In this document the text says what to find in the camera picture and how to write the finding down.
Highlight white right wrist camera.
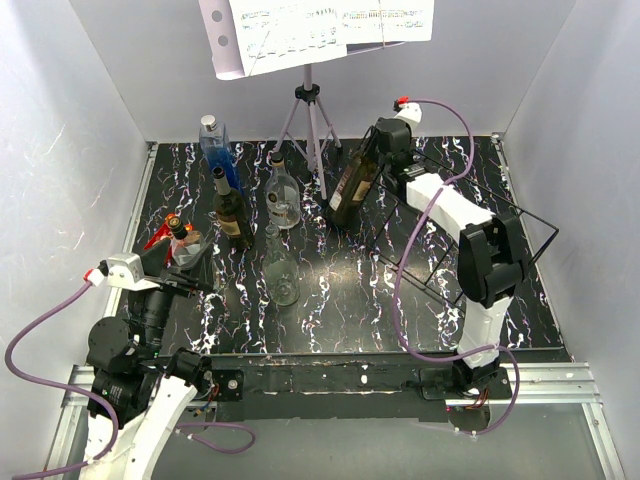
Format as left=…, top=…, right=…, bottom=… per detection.
left=392, top=96, right=422, bottom=134

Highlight red toy truck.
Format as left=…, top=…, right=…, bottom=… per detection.
left=143, top=214, right=175, bottom=250

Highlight tall blue gradient bottle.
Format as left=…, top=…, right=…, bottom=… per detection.
left=199, top=115, right=244, bottom=194

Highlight dark Primitivo wine bottle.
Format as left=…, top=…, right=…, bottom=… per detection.
left=212, top=167, right=254, bottom=250

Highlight lilac tripod music stand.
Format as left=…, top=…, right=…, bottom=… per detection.
left=197, top=0, right=409, bottom=200

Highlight white sheet music pages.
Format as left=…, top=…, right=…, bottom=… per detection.
left=230, top=0, right=435, bottom=76

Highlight black wire wine rack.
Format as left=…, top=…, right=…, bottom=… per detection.
left=367, top=132, right=560, bottom=308

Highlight square clear bottle gold cap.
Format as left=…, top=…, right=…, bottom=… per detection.
left=166, top=214, right=212, bottom=270

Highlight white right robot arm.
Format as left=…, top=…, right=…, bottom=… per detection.
left=365, top=114, right=529, bottom=398

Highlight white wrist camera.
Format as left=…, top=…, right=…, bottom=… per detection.
left=83, top=253, right=160, bottom=292
left=392, top=96, right=422, bottom=134

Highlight clear glass bottle grey label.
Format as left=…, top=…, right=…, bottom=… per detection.
left=262, top=223, right=300, bottom=307

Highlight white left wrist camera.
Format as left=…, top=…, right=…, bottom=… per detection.
left=83, top=253, right=160, bottom=292

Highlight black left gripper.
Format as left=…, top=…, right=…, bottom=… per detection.
left=131, top=235, right=213, bottom=357

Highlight round clear bottle cork stopper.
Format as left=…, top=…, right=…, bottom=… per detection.
left=265, top=152, right=301, bottom=230

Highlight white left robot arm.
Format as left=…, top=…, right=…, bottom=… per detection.
left=79, top=239, right=217, bottom=479

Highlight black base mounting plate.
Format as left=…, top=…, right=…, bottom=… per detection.
left=172, top=352, right=494, bottom=425

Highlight aluminium frame rail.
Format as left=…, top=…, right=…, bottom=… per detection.
left=62, top=362, right=601, bottom=407

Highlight green wine bottle brown label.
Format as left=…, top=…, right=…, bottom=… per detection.
left=326, top=147, right=378, bottom=227

